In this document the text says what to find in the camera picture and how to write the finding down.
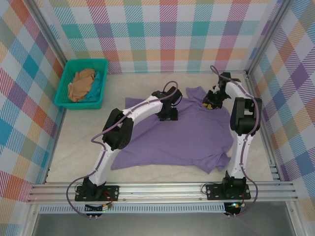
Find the purple t-shirt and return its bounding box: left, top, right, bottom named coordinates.
left=110, top=86, right=234, bottom=175

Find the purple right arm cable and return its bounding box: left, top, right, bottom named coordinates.
left=210, top=65, right=262, bottom=218

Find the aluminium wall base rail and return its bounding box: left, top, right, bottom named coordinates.
left=108, top=70, right=248, bottom=74

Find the white slotted cable duct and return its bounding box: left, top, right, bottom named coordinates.
left=39, top=203, right=226, bottom=214

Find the teal plastic basket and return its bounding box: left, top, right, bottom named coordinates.
left=53, top=59, right=109, bottom=111

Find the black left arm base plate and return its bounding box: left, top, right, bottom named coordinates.
left=75, top=184, right=120, bottom=202

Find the aluminium mounting rail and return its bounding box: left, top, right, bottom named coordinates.
left=26, top=180, right=298, bottom=205

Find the aluminium frame post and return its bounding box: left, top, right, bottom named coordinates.
left=245, top=0, right=292, bottom=76
left=29, top=0, right=68, bottom=65

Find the teal t-shirt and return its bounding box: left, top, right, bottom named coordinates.
left=78, top=71, right=104, bottom=103

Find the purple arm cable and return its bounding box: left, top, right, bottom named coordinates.
left=210, top=65, right=262, bottom=218
left=66, top=80, right=180, bottom=218

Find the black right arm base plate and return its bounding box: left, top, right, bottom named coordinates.
left=205, top=183, right=252, bottom=200

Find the tan t-shirt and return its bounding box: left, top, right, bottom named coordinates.
left=67, top=68, right=96, bottom=102

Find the aluminium side base rail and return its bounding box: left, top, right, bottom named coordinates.
left=245, top=72, right=281, bottom=182
left=44, top=108, right=67, bottom=184

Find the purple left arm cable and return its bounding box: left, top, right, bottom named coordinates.
left=66, top=80, right=180, bottom=218

